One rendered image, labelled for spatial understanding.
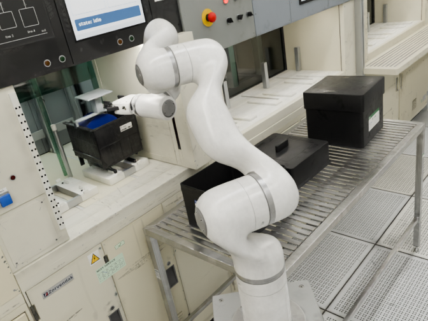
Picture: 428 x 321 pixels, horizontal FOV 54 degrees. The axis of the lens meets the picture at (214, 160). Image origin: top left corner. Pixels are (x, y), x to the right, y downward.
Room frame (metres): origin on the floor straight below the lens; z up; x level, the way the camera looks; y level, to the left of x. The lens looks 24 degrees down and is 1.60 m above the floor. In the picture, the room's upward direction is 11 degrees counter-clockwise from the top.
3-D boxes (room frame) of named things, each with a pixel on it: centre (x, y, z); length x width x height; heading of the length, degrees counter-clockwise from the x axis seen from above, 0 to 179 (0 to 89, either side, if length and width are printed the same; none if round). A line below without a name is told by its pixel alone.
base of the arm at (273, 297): (0.80, -0.06, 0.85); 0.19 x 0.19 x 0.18
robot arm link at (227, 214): (0.79, -0.03, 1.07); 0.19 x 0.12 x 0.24; 110
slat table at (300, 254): (1.61, -0.36, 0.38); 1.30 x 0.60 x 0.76; 134
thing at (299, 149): (1.63, -0.29, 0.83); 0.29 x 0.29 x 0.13; 43
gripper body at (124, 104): (1.54, 0.26, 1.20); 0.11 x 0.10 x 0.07; 45
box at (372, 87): (1.89, -0.66, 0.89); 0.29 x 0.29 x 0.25; 48
